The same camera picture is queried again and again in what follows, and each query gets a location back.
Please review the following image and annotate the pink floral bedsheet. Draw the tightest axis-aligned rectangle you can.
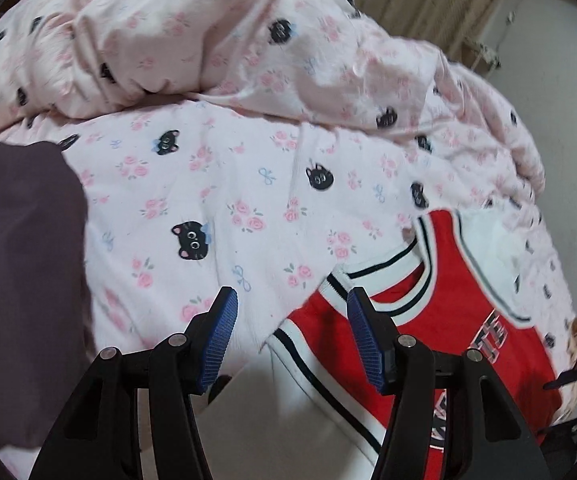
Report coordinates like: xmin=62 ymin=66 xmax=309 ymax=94
xmin=0 ymin=95 xmax=577 ymax=480

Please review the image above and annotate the red and white jersey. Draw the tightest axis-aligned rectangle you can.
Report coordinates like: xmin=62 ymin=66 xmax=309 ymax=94
xmin=203 ymin=208 xmax=564 ymax=480

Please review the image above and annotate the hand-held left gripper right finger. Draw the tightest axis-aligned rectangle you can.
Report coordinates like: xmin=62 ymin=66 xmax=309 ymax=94
xmin=347 ymin=287 xmax=552 ymax=480

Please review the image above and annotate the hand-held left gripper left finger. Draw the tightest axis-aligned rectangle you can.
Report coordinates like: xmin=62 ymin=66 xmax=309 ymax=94
xmin=28 ymin=286 xmax=239 ymax=480

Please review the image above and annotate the pink floral quilt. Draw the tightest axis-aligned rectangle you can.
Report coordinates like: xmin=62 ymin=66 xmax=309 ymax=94
xmin=0 ymin=0 xmax=549 ymax=196

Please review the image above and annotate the beige curtain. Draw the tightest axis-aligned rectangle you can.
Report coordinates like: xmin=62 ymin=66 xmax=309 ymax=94
xmin=313 ymin=0 xmax=519 ymax=66

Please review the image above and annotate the small wall rack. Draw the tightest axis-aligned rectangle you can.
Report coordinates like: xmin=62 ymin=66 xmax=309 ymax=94
xmin=469 ymin=40 xmax=502 ymax=68

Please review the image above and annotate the dark purple folded cloth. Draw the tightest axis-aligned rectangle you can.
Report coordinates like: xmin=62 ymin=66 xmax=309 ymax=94
xmin=0 ymin=135 xmax=94 ymax=456

